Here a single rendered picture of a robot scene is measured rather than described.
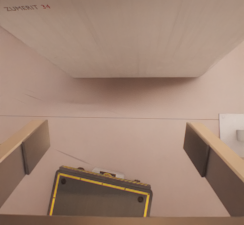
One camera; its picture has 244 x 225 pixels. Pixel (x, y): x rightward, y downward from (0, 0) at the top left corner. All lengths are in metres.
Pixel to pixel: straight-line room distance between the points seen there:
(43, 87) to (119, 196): 1.20
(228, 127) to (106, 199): 1.13
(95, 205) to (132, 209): 0.26
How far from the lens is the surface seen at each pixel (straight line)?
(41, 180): 1.89
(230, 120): 1.75
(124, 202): 1.37
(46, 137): 0.17
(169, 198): 1.71
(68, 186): 1.43
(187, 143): 0.16
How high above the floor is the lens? 1.59
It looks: 80 degrees down
